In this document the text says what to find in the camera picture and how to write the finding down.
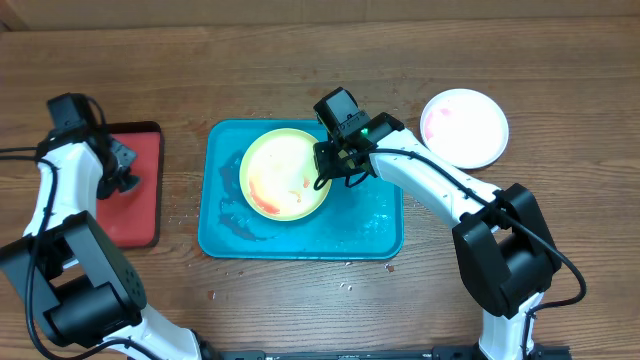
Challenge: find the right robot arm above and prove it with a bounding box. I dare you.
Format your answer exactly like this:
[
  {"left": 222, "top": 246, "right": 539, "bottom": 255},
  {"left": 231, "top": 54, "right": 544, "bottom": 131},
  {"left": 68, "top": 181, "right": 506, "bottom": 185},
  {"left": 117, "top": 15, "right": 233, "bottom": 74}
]
[{"left": 314, "top": 87, "right": 570, "bottom": 359}]

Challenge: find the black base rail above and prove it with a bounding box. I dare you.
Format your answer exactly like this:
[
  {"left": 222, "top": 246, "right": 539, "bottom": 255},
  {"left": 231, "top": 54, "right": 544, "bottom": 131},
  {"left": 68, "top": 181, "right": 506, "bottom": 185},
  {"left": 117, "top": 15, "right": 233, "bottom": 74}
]
[{"left": 209, "top": 344, "right": 572, "bottom": 360}]

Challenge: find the white plate with red stain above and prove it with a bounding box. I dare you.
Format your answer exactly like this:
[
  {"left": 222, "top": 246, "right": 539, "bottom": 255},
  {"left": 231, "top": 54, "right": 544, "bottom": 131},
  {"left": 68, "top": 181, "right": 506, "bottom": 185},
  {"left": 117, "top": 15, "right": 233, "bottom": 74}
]
[{"left": 420, "top": 88, "right": 509, "bottom": 169}]

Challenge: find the dark red tray with water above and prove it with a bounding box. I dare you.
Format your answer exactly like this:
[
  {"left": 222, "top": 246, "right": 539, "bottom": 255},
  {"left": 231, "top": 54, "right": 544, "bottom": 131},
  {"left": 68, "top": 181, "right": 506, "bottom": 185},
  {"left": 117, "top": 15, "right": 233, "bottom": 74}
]
[{"left": 97, "top": 121, "right": 164, "bottom": 248}]

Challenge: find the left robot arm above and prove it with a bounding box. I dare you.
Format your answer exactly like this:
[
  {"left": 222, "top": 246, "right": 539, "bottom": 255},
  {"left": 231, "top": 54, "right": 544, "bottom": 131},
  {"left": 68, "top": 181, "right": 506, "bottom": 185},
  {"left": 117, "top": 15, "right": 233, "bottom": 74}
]
[{"left": 1, "top": 93, "right": 219, "bottom": 359}]

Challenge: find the yellow-green plate with red stain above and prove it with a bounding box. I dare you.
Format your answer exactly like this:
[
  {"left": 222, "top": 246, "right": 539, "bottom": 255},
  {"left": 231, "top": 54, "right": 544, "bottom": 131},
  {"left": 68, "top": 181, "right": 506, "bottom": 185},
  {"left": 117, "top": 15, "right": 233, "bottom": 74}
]
[{"left": 239, "top": 128, "right": 332, "bottom": 222}]

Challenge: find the teal plastic serving tray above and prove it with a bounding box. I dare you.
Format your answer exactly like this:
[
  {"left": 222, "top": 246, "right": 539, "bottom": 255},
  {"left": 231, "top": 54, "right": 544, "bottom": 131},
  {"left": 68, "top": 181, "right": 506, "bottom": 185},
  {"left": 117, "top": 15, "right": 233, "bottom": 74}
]
[{"left": 198, "top": 119, "right": 404, "bottom": 261}]

